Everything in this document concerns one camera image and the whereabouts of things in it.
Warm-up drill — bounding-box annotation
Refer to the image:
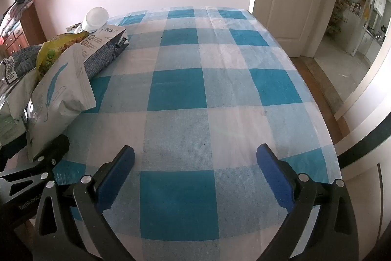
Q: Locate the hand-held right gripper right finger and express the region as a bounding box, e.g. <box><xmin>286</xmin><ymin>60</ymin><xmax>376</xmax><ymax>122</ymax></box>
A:
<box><xmin>256</xmin><ymin>143</ymin><xmax>359</xmax><ymax>261</ymax></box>

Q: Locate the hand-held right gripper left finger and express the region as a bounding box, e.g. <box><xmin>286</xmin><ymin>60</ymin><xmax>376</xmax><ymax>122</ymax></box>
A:
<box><xmin>33</xmin><ymin>145</ymin><xmax>136</xmax><ymax>261</ymax></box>

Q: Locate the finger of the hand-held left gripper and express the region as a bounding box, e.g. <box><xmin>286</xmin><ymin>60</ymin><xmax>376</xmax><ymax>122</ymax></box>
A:
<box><xmin>0</xmin><ymin>134</ymin><xmax>71</xmax><ymax>191</ymax></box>

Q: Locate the pale green packet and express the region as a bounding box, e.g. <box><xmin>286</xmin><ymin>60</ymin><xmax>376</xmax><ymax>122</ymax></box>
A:
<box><xmin>0</xmin><ymin>116</ymin><xmax>25</xmax><ymax>145</ymax></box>

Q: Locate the white feather print paper bag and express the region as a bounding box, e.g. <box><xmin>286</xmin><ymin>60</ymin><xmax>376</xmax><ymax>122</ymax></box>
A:
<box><xmin>27</xmin><ymin>42</ymin><xmax>97</xmax><ymax>159</ymax></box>

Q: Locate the grey patterned packet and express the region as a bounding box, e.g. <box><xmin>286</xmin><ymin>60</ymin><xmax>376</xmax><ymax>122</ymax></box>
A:
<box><xmin>0</xmin><ymin>45</ymin><xmax>43</xmax><ymax>86</ymax></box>

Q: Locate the yellow green snack bag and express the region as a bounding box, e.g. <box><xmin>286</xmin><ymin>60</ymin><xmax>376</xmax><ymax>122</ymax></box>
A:
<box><xmin>36</xmin><ymin>32</ymin><xmax>90</xmax><ymax>81</ymax></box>

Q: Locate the blue checkered tablecloth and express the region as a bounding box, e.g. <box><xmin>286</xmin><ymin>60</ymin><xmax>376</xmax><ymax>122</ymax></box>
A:
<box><xmin>55</xmin><ymin>6</ymin><xmax>343</xmax><ymax>261</ymax></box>

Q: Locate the grey printed carton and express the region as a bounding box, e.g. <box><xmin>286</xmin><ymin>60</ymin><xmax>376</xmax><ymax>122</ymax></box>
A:
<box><xmin>81</xmin><ymin>25</ymin><xmax>129</xmax><ymax>78</ymax></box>

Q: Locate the brown wooden cabinet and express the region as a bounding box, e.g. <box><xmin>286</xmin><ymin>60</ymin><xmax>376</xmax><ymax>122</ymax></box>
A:
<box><xmin>0</xmin><ymin>2</ymin><xmax>46</xmax><ymax>60</ymax></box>

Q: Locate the white plastic cup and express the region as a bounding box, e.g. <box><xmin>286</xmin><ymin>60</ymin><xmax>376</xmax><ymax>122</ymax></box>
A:
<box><xmin>82</xmin><ymin>7</ymin><xmax>110</xmax><ymax>32</ymax></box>

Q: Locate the pile of folded clothes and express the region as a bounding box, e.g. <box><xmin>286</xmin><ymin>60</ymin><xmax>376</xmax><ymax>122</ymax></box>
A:
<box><xmin>0</xmin><ymin>0</ymin><xmax>35</xmax><ymax>38</ymax></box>

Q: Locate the white panel door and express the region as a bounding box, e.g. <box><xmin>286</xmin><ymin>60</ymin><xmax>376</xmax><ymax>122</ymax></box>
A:
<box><xmin>249</xmin><ymin>0</ymin><xmax>337</xmax><ymax>58</ymax></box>

